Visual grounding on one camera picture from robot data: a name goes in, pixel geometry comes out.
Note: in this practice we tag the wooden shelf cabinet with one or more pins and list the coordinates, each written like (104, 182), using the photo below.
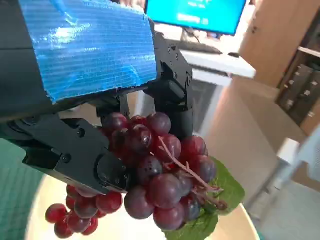
(287, 50)

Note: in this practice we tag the computer monitor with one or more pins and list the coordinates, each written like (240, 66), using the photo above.
(200, 12)

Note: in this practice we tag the green cutting mat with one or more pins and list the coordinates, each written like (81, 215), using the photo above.
(12, 200)

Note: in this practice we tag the white square plate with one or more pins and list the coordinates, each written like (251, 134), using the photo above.
(237, 225)

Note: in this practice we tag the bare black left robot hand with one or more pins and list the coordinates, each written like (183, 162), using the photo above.
(87, 50)

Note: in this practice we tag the black keyboard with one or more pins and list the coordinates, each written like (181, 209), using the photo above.
(200, 47)

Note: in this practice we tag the black computer mouse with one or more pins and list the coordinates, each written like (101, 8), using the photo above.
(234, 54)

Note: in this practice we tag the red toy grape bunch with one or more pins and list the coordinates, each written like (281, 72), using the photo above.
(165, 190)

